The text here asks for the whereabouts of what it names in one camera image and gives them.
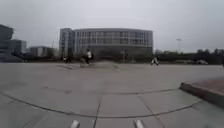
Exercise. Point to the grey paved plaza ground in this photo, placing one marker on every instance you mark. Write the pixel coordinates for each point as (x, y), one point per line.
(100, 83)

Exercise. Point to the large curved grey building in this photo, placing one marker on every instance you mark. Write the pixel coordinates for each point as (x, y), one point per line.
(110, 40)

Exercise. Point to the person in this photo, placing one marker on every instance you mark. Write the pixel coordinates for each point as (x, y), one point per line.
(67, 60)
(88, 56)
(155, 60)

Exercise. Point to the robot's own part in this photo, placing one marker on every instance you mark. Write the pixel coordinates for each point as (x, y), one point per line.
(139, 124)
(74, 124)

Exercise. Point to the light pole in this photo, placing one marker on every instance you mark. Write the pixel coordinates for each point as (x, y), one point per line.
(179, 45)

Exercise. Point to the low grey building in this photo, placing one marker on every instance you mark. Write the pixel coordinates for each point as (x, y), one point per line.
(40, 51)

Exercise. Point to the row of trees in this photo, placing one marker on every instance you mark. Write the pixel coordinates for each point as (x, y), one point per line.
(186, 56)

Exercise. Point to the vehicle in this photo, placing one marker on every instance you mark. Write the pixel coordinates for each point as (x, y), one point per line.
(202, 62)

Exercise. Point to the raised stone kerb platform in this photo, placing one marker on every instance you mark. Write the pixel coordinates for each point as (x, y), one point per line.
(208, 90)

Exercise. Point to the dark grey building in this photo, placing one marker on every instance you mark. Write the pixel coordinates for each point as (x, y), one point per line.
(5, 40)

